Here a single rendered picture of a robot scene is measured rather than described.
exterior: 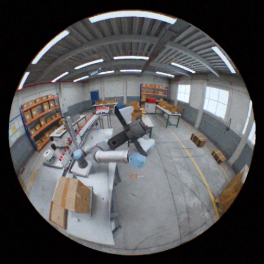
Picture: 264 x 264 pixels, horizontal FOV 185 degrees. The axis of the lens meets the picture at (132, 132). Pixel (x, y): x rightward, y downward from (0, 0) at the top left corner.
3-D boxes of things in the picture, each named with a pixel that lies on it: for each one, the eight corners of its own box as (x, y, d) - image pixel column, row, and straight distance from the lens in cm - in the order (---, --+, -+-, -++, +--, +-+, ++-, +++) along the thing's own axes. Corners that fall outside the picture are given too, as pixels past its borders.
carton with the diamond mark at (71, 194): (74, 187, 110) (60, 175, 91) (90, 189, 97) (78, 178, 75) (70, 209, 106) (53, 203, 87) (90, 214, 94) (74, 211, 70)
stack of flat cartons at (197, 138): (189, 139, 387) (191, 132, 374) (196, 138, 428) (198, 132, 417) (198, 147, 358) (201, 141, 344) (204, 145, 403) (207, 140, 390)
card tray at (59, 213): (52, 201, 132) (50, 200, 129) (66, 208, 113) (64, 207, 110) (50, 220, 137) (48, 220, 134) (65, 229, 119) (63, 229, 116)
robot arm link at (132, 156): (84, 154, 67) (140, 153, 30) (92, 147, 71) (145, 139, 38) (91, 165, 71) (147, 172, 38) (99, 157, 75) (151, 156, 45)
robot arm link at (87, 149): (78, 150, 111) (99, 145, 62) (86, 144, 116) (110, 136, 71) (83, 157, 113) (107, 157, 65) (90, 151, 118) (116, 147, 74)
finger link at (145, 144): (162, 145, 20) (145, 129, 26) (142, 158, 19) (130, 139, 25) (164, 152, 22) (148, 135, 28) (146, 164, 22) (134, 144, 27)
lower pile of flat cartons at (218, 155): (210, 154, 380) (213, 150, 371) (216, 152, 426) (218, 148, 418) (218, 165, 365) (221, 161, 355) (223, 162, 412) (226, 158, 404)
